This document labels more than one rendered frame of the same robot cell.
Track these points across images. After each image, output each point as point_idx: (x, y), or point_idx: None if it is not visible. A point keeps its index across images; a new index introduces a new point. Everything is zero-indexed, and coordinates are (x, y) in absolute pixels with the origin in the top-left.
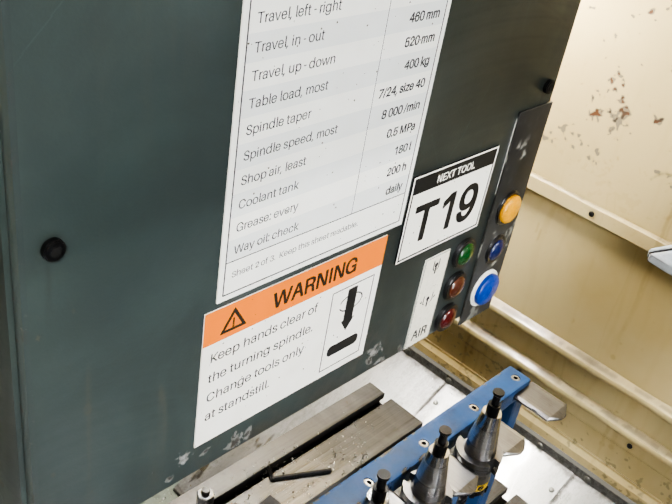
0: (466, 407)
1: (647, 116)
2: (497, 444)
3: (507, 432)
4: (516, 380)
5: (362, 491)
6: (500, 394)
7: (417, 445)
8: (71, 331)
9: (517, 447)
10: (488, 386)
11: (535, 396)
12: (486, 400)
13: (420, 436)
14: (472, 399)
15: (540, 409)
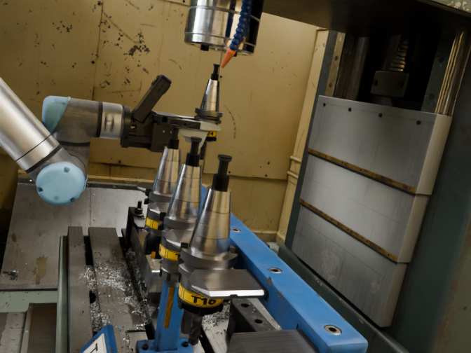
0: (276, 265)
1: None
2: (198, 235)
3: (226, 285)
4: (325, 327)
5: (202, 199)
6: (220, 155)
7: (234, 226)
8: None
9: (198, 280)
10: (313, 296)
11: (290, 346)
12: (284, 282)
13: (244, 231)
14: (289, 274)
15: (257, 334)
